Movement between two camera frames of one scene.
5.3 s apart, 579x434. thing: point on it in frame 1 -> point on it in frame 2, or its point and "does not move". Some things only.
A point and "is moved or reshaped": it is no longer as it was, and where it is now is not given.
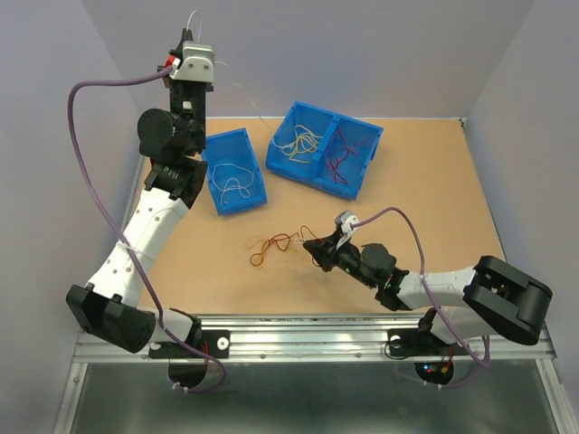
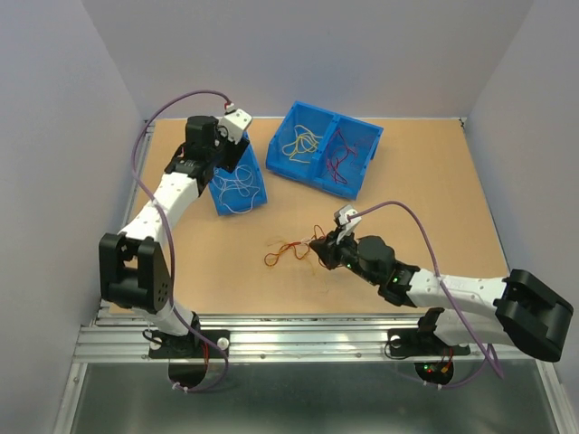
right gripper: x=326 y=250 does not move
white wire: x=229 y=175 is moved or reshaped
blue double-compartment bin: x=323 y=149 does not move
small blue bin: x=233 y=172 does not move
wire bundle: x=282 y=241 -> x=300 y=248
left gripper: x=186 y=37 -> x=236 y=152
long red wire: x=333 y=162 does not move
